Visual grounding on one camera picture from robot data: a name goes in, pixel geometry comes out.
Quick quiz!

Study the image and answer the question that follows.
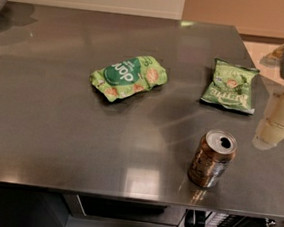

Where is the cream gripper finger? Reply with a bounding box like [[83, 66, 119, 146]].
[[253, 87, 284, 151]]

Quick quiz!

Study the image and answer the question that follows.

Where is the orange soda can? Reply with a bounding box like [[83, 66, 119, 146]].
[[187, 129, 237, 188]]

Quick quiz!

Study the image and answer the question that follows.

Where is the green kettle chip bag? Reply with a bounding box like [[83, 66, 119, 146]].
[[201, 58, 260, 115]]

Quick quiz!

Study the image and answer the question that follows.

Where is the green rice chip bag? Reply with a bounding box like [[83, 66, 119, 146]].
[[89, 56, 168, 103]]

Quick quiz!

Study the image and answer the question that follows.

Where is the microwave under counter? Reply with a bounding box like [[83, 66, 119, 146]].
[[63, 194, 284, 227]]

